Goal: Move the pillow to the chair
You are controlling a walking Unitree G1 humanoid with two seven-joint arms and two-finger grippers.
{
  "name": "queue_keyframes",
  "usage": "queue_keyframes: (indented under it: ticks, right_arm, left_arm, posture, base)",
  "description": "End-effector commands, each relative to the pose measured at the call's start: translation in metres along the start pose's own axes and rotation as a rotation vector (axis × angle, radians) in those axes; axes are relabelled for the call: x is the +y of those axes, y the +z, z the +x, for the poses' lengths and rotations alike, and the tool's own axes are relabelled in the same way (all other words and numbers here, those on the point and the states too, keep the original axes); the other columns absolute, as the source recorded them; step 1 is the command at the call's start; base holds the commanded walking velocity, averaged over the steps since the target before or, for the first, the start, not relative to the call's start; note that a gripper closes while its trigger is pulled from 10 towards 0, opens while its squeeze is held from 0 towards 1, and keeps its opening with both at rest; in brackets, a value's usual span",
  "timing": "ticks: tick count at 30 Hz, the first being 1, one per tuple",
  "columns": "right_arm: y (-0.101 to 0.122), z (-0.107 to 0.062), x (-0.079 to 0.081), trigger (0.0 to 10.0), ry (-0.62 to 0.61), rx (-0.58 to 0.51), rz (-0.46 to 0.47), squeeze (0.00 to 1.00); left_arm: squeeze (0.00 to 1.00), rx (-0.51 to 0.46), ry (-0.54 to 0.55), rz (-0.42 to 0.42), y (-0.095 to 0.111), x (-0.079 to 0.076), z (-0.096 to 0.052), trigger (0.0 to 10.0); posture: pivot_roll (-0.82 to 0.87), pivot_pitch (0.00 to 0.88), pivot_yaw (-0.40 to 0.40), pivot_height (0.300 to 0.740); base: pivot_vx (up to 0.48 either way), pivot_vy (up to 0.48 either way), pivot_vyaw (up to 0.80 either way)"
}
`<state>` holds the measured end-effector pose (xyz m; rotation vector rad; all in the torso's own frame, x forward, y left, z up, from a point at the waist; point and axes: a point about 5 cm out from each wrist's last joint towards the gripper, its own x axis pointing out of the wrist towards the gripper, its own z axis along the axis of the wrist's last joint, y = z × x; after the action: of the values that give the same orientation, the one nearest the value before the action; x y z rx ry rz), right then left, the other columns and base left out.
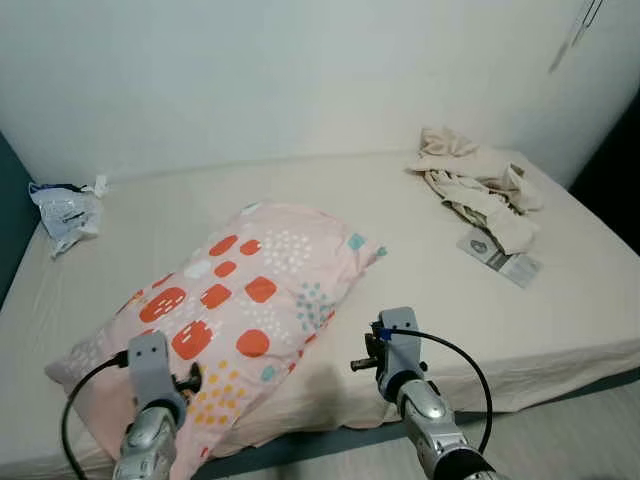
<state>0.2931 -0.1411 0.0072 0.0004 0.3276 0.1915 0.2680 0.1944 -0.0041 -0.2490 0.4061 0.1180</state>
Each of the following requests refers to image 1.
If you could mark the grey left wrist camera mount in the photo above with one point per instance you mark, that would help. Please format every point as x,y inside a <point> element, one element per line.
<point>150,365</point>

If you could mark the pink patterned pillow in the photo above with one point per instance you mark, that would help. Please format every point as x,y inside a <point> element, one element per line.
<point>250,290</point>

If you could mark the crumpled beige clothes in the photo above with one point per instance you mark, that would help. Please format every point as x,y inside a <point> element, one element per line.
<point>480,190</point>

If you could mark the cream sheeted mattress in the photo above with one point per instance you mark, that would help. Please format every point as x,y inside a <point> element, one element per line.
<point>420,290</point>

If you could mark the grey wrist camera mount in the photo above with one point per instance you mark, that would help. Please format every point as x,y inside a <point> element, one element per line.
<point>150,365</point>
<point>400,340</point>

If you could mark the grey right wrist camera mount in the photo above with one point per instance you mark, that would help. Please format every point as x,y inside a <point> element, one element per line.
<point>400,340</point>

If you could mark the blue and white plastic package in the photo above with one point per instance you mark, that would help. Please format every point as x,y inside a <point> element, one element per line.
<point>65,212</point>

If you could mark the flat printed packet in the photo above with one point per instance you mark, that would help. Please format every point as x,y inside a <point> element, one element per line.
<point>505,263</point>

